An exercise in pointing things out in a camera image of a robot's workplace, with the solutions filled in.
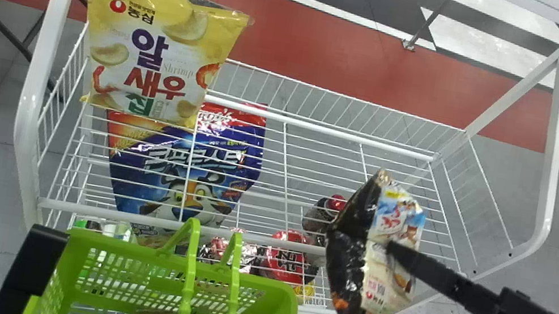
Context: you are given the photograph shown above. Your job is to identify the dark bottle with red cap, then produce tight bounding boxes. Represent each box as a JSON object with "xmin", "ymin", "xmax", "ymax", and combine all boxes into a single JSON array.
[{"xmin": 299, "ymin": 189, "xmax": 348, "ymax": 244}]

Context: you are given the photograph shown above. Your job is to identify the green basket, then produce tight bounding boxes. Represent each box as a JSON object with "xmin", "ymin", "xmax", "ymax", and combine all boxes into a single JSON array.
[{"xmin": 21, "ymin": 191, "xmax": 318, "ymax": 314}]

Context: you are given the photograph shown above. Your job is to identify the red snack packet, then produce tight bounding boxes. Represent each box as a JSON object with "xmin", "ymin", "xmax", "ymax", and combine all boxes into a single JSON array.
[{"xmin": 196, "ymin": 222, "xmax": 262, "ymax": 275}]

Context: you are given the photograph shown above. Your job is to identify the blue cereal bag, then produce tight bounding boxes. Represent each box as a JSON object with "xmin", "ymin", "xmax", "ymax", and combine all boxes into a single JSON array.
[{"xmin": 87, "ymin": 78, "xmax": 273, "ymax": 256}]

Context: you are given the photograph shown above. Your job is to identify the green bottle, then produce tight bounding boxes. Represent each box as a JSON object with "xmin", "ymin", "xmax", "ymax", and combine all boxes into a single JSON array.
[{"xmin": 71, "ymin": 213, "xmax": 134, "ymax": 244}]

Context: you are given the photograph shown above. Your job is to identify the yellow snack packet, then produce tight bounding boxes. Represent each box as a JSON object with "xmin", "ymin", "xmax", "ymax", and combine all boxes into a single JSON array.
[{"xmin": 62, "ymin": 0, "xmax": 255, "ymax": 136}]

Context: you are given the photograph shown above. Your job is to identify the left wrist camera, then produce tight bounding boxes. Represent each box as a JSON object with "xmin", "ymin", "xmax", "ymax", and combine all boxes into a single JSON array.
[{"xmin": 0, "ymin": 218, "xmax": 71, "ymax": 314}]

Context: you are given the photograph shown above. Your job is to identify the white wire rack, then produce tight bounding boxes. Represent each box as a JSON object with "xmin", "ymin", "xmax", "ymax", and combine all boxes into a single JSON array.
[{"xmin": 0, "ymin": 0, "xmax": 559, "ymax": 314}]

